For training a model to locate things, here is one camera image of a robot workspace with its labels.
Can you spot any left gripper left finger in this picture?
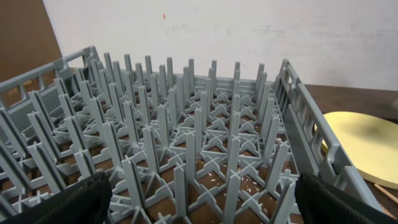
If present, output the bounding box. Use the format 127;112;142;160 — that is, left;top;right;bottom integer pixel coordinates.
1;172;112;224

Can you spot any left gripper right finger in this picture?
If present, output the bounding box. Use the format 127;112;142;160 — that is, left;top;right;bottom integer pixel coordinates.
294;172;397;224

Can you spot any left wooden chopstick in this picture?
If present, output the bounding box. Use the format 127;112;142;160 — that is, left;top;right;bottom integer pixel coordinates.
374;184;398;203

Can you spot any yellow plate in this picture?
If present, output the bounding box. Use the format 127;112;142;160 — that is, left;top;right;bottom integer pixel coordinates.
324;111;397;189

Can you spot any grey plastic dish rack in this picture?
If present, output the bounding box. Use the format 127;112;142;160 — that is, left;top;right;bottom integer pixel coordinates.
1;47;383;223

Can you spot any brown cardboard panel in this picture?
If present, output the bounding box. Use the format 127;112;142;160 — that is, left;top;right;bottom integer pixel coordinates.
0;0;62;82

